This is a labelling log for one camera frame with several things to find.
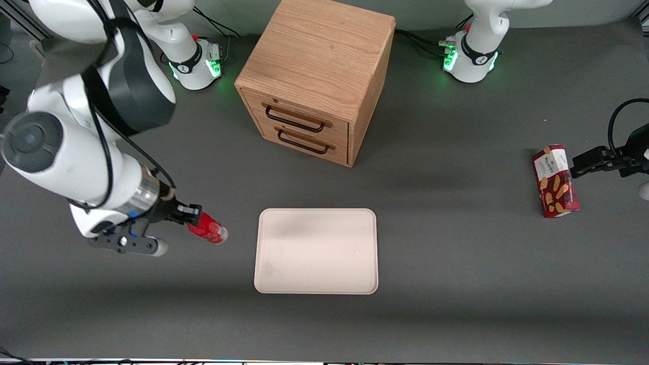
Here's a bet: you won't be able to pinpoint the red coke bottle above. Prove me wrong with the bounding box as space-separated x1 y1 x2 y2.
188 212 229 245

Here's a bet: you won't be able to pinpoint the aluminium frame rail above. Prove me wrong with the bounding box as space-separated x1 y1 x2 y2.
5 0 49 40

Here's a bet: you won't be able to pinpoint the wooden two-drawer cabinet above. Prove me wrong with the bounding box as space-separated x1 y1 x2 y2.
235 0 396 168

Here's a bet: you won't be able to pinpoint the black arm base cables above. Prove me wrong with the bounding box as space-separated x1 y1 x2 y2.
189 8 244 64
395 14 475 57

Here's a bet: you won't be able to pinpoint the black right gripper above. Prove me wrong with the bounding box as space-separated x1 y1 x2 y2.
146 195 203 227

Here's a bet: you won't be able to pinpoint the red cookie box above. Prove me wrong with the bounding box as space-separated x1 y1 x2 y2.
531 144 581 218

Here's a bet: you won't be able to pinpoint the long black drawer handle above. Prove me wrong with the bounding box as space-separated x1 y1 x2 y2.
262 102 334 133

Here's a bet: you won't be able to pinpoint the black left arm base cables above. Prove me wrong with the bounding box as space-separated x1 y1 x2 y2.
395 14 475 57

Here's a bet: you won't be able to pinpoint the beige rectangular tray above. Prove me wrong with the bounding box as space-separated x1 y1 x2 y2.
254 208 379 295

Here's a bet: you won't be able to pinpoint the black looped gripper cable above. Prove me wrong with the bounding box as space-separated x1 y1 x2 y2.
608 98 649 159

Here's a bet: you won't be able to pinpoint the black right arm base cables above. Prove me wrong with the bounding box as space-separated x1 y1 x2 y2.
189 8 244 64

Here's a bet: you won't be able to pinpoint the short black drawer handle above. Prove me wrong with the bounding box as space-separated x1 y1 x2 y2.
274 127 337 155

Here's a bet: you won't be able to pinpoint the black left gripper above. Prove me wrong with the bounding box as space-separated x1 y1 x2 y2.
571 124 649 179

